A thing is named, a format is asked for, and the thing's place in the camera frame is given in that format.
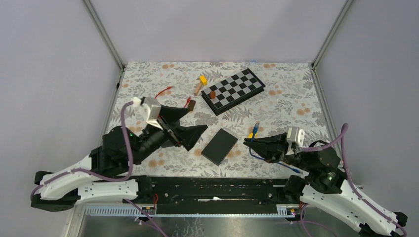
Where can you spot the aluminium frame post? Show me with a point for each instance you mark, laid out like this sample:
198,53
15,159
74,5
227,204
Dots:
103,33
338,21

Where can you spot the left aluminium frame post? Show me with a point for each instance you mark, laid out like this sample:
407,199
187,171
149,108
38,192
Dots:
103,33

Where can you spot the light wooden block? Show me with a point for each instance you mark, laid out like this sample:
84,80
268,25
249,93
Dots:
197,89

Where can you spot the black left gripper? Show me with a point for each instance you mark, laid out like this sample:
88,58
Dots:
189,135

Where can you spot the brown round chess piece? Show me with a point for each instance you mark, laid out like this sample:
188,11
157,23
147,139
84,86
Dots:
212,94

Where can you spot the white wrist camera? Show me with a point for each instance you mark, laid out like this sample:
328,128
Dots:
295,138
149,108

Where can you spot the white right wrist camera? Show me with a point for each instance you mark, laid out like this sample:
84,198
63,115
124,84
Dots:
295,138

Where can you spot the right aluminium frame post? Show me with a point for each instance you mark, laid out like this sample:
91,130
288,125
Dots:
338,21

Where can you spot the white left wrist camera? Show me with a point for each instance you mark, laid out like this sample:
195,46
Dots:
149,108

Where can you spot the black white chessboard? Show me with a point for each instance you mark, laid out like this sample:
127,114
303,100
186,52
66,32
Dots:
233,91

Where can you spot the yellow block near chessboard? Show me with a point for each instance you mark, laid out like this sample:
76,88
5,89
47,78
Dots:
203,80

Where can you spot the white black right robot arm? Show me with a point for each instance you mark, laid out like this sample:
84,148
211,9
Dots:
320,183

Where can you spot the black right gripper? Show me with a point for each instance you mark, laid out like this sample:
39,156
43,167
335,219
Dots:
266,147

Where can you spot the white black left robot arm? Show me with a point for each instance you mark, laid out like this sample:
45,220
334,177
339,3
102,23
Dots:
105,173

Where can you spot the dark brown wooden block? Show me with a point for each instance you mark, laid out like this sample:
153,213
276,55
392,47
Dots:
191,105

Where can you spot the floral table mat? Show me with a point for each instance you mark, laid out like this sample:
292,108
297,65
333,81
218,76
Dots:
289,99

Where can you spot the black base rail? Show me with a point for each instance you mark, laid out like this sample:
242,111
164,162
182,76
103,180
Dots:
218,196

